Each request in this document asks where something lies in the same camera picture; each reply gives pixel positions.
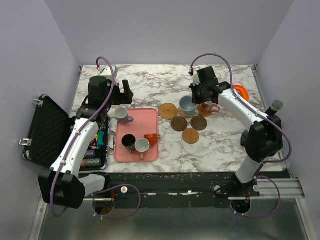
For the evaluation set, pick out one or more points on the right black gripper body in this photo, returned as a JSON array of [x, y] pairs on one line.
[[196, 93]]

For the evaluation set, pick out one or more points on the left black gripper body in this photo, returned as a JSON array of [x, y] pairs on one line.
[[116, 97]]

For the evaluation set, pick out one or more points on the light wood coaster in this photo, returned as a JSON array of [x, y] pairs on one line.
[[202, 111], [190, 135]]

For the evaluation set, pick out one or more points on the light blue cup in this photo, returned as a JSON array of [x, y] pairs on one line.
[[187, 107]]

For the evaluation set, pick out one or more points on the pink mug white inside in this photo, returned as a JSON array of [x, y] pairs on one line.
[[209, 107]]

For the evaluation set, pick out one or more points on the small white cup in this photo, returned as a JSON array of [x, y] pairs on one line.
[[122, 116]]

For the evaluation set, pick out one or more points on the woven rattan coaster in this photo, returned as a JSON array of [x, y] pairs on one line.
[[168, 111], [180, 112]]

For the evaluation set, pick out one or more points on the dark wood coaster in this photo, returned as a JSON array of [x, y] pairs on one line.
[[179, 124], [199, 123]]

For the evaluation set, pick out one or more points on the white cup brown handle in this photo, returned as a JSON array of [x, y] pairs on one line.
[[142, 145]]

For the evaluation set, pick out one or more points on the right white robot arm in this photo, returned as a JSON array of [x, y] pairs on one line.
[[263, 139]]

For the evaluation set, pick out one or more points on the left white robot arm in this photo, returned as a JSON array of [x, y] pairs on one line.
[[60, 184]]

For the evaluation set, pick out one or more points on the black cup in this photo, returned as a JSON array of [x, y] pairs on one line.
[[128, 141]]

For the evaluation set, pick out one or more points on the orange red cup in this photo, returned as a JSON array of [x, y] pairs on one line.
[[152, 138]]

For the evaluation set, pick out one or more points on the pink plastic tray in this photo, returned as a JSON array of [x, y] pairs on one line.
[[145, 122]]

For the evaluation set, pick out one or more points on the black microphone stand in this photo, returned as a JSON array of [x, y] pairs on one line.
[[244, 138]]

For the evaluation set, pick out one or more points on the black grey microphone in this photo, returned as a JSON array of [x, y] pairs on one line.
[[276, 106]]

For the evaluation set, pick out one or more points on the black poker chip case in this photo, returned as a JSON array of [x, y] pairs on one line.
[[51, 128]]

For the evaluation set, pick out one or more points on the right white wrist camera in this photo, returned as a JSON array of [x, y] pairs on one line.
[[193, 72]]

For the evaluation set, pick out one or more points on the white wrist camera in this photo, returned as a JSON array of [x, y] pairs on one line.
[[106, 72], [193, 72]]

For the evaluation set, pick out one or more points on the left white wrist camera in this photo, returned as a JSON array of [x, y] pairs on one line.
[[106, 72]]

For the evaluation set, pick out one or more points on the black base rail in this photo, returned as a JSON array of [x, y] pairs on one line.
[[178, 190]]

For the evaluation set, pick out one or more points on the aluminium rail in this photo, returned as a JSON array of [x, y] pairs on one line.
[[263, 189]]

